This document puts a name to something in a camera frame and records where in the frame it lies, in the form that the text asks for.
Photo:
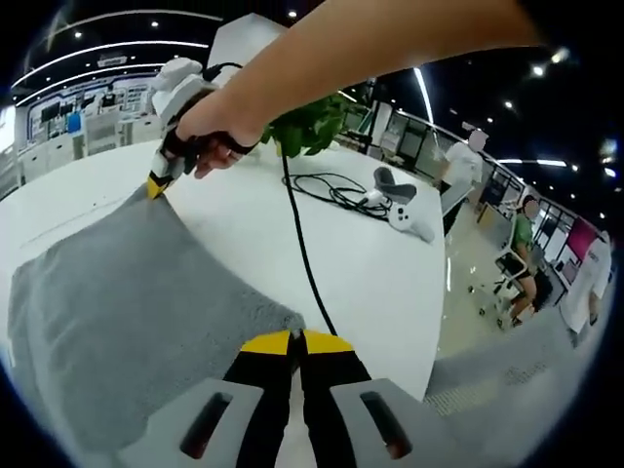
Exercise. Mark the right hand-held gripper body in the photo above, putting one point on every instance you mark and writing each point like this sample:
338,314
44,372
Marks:
175,92

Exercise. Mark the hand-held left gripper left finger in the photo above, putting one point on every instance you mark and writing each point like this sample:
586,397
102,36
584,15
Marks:
258,390

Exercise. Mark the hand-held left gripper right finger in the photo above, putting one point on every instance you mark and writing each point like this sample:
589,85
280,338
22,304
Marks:
331,390

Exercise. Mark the grey towel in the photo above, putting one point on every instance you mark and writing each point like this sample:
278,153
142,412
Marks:
122,302

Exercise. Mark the person's right hand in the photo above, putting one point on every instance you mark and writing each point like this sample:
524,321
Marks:
214,122

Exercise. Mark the row of white cabinets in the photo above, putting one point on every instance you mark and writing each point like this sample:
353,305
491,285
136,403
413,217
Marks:
102,136

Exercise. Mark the blue container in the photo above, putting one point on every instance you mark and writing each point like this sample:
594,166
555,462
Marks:
74,123

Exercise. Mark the white table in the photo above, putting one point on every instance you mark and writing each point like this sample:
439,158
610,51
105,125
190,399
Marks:
370,292

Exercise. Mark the green potted plant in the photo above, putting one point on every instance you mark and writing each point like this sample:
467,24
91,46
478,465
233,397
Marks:
302,129

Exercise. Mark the white handheld controller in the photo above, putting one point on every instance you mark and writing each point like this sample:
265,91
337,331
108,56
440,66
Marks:
404,219

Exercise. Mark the white power adapter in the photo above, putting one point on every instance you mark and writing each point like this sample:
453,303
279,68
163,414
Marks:
373,196

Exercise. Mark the white swivel chair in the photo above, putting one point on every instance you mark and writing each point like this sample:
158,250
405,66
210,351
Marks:
507,292

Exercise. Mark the pink display panel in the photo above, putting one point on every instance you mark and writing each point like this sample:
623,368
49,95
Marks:
580,239

